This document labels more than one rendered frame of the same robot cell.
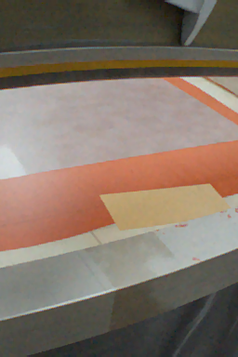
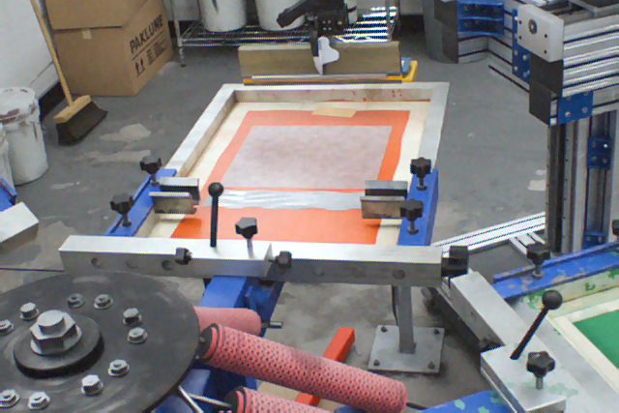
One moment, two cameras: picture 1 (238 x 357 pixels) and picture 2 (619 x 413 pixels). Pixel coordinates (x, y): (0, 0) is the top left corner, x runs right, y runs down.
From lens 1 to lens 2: 2.41 m
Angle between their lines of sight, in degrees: 105
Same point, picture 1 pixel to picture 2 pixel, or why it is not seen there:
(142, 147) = (313, 128)
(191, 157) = (301, 122)
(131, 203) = (345, 113)
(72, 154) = (343, 130)
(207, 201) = (321, 110)
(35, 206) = (373, 117)
